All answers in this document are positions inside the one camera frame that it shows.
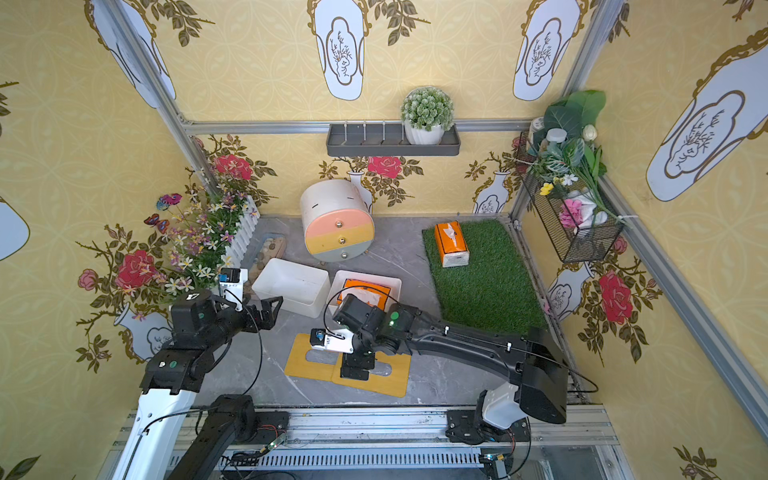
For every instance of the green artificial grass mat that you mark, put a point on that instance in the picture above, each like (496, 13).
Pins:
(494, 291)

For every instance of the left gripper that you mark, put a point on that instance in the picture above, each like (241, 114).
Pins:
(264, 313)

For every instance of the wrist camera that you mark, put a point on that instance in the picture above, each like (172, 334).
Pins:
(232, 285)
(339, 341)

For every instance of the potted green succulent plant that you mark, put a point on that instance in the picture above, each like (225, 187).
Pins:
(427, 113)

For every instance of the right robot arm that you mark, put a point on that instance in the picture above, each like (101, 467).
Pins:
(532, 366)

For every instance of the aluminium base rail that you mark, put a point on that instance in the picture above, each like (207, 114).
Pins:
(407, 437)

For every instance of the wooden tray with stones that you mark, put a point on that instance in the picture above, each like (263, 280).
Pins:
(272, 246)

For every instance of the black wire wall basket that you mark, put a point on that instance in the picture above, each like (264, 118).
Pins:
(582, 246)

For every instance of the grey wall shelf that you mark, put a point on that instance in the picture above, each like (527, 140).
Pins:
(353, 139)

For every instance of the orange tissue pack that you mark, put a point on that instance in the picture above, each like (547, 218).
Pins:
(452, 247)
(368, 292)

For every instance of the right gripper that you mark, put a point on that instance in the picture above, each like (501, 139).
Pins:
(359, 358)

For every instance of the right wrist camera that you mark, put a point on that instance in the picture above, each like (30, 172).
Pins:
(339, 341)

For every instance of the white plastic box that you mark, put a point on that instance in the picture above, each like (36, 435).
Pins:
(336, 287)
(304, 289)

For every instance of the white fence flower planter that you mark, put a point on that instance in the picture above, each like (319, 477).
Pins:
(195, 238)

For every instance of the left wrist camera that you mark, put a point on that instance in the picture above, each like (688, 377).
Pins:
(232, 285)

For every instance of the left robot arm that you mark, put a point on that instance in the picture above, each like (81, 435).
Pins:
(172, 380)

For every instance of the round pastel drawer cabinet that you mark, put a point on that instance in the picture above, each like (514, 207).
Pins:
(336, 222)

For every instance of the artificial flower bouquet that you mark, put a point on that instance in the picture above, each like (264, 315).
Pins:
(568, 162)

